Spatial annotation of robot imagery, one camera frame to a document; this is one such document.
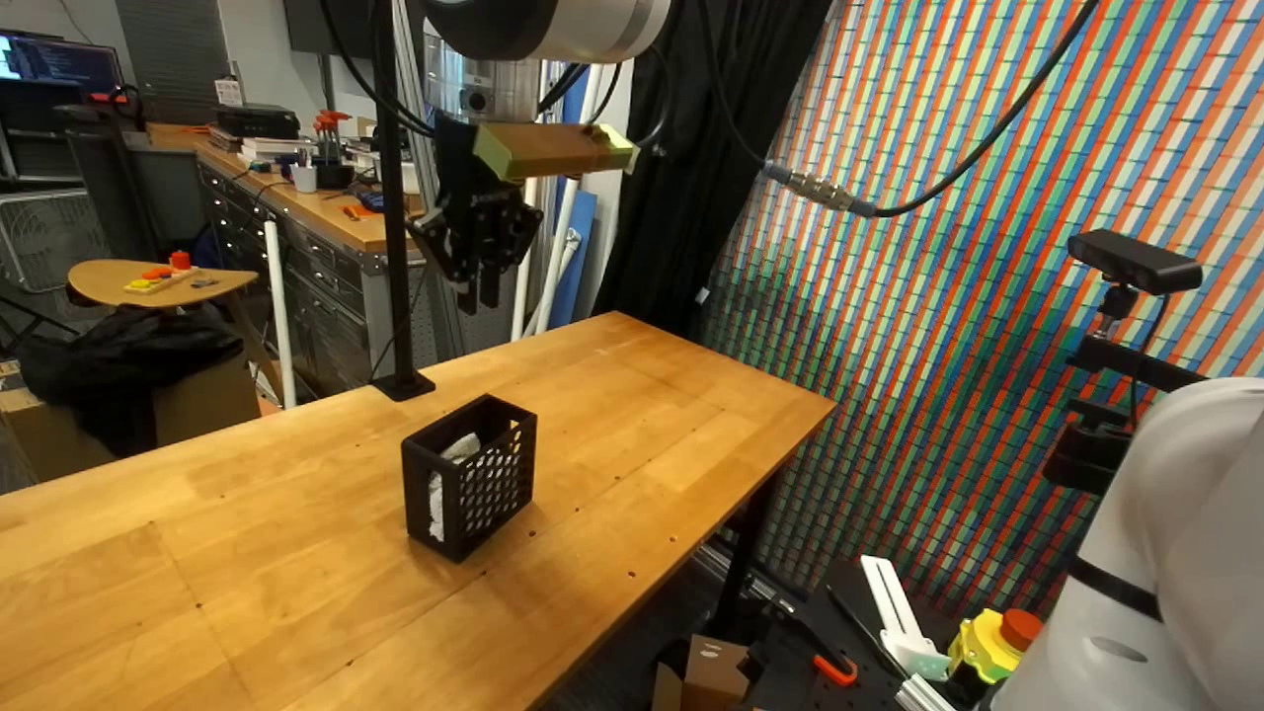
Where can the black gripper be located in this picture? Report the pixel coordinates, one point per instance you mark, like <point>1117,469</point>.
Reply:
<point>468,183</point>

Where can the black perforated basket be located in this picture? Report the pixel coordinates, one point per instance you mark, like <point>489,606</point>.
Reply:
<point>476,486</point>

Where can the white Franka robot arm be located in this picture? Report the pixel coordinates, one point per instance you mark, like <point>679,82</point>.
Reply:
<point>1161,555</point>

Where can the blue board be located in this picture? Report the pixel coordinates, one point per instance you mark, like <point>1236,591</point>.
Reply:
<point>573,258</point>

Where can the wooden workbench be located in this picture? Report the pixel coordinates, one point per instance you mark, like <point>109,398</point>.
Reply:
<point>319,211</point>

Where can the small red tool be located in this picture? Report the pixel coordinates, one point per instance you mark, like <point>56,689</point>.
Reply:
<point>329,120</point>

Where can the white pipe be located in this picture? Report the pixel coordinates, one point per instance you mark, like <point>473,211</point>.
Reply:
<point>280,316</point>

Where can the black curtain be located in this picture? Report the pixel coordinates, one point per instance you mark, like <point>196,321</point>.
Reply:
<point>697,160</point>

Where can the round wooden stool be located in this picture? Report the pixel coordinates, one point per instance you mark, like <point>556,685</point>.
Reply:
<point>143,287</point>

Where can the black bag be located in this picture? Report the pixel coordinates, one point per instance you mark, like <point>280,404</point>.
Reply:
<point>119,368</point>

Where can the small cardboard box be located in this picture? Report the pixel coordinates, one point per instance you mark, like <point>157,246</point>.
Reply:
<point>714,674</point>

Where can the colourful striped backdrop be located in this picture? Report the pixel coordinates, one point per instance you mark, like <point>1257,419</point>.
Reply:
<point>950,368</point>

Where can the blue lit screen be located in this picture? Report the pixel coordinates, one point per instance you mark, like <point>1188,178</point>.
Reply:
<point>55,61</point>

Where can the white aluminium extrusion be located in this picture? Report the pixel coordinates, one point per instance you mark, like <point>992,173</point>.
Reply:
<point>895,614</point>

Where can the yellow red emergency stop button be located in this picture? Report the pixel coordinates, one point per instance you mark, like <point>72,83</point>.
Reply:
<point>980,647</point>

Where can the black camera on stand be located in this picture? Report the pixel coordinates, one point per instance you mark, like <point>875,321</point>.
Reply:
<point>1132,264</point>

